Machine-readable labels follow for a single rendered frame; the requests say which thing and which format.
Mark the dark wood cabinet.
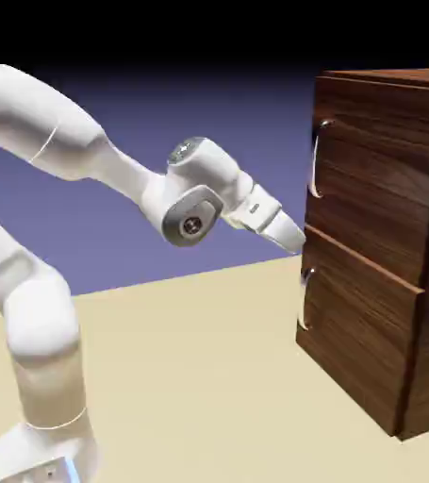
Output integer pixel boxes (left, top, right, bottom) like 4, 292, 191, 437
295, 68, 429, 441

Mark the small dark wood door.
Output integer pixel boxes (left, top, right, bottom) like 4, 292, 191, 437
295, 225, 425, 438

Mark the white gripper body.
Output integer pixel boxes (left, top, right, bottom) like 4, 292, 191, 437
260, 209, 307, 255

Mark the short curved silver handle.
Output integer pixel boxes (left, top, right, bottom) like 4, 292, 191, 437
297, 266, 316, 331

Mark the large dark wood door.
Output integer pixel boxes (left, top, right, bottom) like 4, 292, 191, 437
304, 75, 429, 290

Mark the long curved silver handle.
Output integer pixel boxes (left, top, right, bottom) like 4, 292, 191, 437
306, 119, 335, 199

